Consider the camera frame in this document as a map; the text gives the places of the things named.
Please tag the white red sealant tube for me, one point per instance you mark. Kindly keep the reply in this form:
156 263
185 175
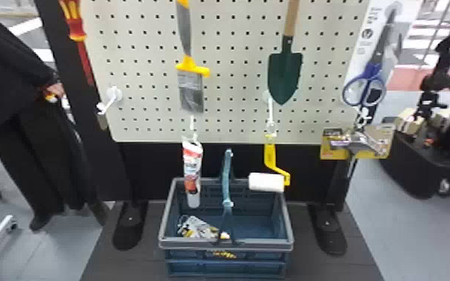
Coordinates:
192 165

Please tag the white pegboard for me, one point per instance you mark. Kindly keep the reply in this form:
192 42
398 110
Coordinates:
233 98

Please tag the yellow paint roller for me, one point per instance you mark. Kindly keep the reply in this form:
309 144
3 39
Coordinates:
266 182

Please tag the green garden trowel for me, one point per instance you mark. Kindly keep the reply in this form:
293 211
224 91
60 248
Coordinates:
284 74

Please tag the blue basket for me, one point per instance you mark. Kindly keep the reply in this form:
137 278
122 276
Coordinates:
260 223

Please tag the white yellow tool packet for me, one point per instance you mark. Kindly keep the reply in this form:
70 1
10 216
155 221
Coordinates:
197 228

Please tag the metal tool on yellow card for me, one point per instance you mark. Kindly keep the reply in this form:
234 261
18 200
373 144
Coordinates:
360 143

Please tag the blue scissors on card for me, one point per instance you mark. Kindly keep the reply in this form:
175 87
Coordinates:
370 74

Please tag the red yellow screwdriver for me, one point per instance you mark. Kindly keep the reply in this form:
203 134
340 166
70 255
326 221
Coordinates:
77 29

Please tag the person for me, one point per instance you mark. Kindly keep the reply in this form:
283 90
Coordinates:
9 78

